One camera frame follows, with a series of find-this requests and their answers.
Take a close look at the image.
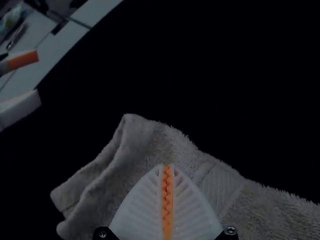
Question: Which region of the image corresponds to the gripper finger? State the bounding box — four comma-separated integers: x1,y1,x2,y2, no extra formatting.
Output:
92,163,168,240
164,163,239,240
0,89,42,131
0,49,40,76

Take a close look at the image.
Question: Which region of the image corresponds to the pale towel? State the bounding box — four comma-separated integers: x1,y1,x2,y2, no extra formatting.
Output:
49,112,320,240

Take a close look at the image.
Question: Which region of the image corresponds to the black mat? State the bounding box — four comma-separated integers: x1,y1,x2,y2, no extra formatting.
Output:
0,0,320,240

